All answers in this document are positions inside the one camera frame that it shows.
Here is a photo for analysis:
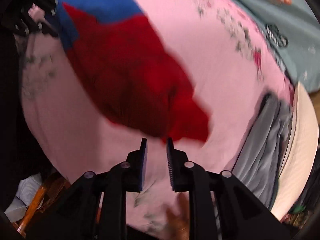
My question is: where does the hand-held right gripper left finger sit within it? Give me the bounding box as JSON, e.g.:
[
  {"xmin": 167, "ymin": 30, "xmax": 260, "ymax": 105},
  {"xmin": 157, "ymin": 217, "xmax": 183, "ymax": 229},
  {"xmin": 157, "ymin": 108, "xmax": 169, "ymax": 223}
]
[{"xmin": 25, "ymin": 137, "xmax": 148, "ymax": 240}]

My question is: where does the wooden chair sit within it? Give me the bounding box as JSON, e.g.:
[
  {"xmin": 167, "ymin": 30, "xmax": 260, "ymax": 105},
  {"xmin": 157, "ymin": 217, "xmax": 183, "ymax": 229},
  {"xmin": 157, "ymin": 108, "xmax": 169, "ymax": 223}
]
[{"xmin": 12, "ymin": 177, "xmax": 70, "ymax": 233}]

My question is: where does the teal printed pillow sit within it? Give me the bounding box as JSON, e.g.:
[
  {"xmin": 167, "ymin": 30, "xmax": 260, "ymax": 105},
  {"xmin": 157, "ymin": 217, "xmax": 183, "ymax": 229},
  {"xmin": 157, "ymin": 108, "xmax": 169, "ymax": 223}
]
[{"xmin": 212, "ymin": 0, "xmax": 320, "ymax": 93}]

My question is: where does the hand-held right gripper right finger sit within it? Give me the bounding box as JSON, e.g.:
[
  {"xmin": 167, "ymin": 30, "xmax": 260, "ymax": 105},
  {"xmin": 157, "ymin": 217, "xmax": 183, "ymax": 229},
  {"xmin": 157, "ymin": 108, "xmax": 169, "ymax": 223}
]
[{"xmin": 166, "ymin": 137, "xmax": 292, "ymax": 240}]

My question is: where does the blue and red sweater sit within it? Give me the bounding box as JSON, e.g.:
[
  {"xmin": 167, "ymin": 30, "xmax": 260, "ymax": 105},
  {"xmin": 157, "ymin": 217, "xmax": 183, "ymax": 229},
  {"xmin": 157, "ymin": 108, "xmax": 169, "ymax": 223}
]
[{"xmin": 55, "ymin": 0, "xmax": 210, "ymax": 144}]

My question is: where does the pink floral bedsheet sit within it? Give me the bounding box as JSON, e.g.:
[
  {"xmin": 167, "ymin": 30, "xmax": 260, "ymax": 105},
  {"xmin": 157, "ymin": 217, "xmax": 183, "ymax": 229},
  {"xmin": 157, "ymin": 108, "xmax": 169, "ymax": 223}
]
[{"xmin": 15, "ymin": 0, "xmax": 295, "ymax": 238}]

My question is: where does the white mattress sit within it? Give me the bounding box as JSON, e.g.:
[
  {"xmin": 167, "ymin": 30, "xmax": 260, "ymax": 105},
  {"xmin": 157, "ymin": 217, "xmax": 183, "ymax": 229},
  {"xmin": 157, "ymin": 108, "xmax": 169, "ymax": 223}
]
[{"xmin": 272, "ymin": 81, "xmax": 319, "ymax": 220}]

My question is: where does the grey cloth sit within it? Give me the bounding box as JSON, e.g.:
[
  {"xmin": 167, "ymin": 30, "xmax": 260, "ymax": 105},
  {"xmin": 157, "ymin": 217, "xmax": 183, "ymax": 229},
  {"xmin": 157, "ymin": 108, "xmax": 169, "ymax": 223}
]
[{"xmin": 234, "ymin": 92, "xmax": 293, "ymax": 210}]

